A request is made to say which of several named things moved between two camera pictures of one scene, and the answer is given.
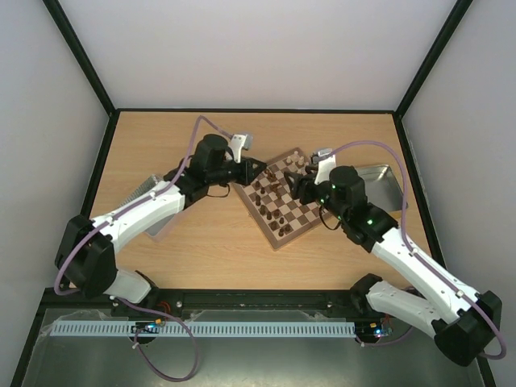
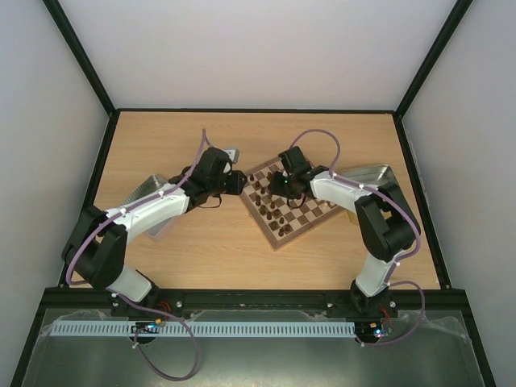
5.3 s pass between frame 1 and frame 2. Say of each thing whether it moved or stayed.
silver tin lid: stayed
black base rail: stayed
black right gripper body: moved
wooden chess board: stayed
